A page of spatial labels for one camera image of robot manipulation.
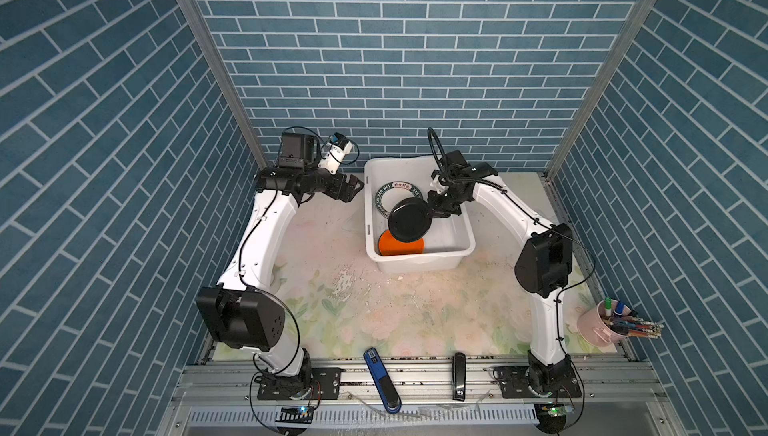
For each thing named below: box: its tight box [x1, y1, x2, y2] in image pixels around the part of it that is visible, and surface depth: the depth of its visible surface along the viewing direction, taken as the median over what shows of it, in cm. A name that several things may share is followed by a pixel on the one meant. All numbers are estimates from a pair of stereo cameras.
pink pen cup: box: [577, 297, 664, 347], surface depth 75 cm
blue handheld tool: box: [363, 347, 402, 414], surface depth 75 cm
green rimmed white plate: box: [375, 181, 423, 219], surface depth 114 cm
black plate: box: [388, 197, 432, 243], surface depth 95 cm
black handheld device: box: [452, 352, 467, 402], surface depth 73 cm
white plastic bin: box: [364, 156, 476, 274], surface depth 96 cm
